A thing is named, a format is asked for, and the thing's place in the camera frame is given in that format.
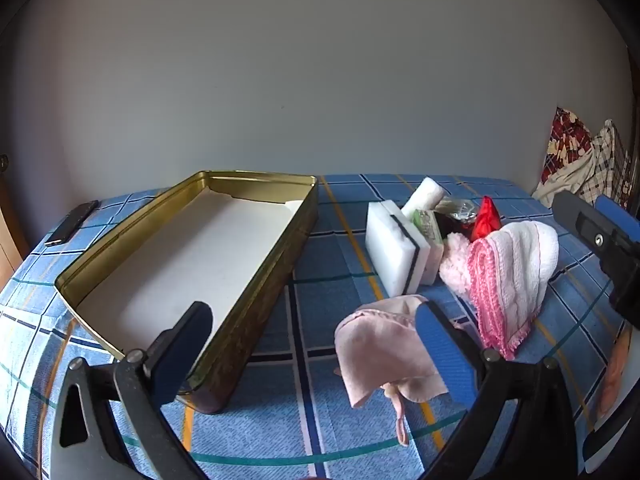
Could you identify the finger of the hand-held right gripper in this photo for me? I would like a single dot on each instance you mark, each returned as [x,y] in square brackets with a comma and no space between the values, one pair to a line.
[575,212]
[617,215]

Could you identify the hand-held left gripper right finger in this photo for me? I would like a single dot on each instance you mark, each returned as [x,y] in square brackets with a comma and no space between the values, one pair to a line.
[442,355]

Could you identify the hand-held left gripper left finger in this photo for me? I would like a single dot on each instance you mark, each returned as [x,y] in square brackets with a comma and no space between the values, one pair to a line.
[175,360]

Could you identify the pale pink cloth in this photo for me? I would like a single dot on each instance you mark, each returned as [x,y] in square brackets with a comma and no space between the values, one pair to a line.
[380,355]

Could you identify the white cloth with pink edge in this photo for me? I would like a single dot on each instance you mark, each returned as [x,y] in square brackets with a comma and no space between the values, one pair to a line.
[520,265]

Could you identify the pink fluffy powder puff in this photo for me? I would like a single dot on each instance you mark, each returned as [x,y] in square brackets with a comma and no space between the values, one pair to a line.
[455,265]

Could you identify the gold metal tin box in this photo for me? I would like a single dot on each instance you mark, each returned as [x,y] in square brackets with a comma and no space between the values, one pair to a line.
[175,260]

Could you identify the clear bag of cotton swabs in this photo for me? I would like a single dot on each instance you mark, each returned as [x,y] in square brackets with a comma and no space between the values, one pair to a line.
[460,207]

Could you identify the white sponge with black stripe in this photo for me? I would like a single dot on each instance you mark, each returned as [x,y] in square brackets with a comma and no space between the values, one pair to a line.
[392,250]

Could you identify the dark purple scrunchie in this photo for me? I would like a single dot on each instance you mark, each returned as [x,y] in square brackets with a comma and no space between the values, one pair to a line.
[448,225]

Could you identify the green pack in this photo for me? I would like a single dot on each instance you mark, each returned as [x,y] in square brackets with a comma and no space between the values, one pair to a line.
[429,225]

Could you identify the white towel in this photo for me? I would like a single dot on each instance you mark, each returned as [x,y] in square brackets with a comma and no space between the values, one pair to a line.
[425,192]

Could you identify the person's right hand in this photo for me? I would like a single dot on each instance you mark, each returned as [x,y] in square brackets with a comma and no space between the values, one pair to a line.
[616,375]

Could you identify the plaid checked cloth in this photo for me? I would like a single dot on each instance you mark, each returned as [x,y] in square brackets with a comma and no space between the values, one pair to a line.
[602,160]

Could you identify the red floral patterned blanket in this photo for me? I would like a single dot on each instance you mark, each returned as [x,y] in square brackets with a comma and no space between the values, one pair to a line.
[565,140]

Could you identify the blue plaid bed sheet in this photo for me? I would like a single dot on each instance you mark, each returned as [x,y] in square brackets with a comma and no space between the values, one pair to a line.
[325,435]

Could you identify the black phone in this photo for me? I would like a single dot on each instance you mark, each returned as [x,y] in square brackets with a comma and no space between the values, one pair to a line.
[72,222]

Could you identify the wooden door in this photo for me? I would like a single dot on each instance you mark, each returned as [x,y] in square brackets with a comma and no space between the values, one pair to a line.
[10,240]

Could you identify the door knob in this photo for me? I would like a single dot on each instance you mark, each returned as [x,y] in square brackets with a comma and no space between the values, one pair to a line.
[3,162]

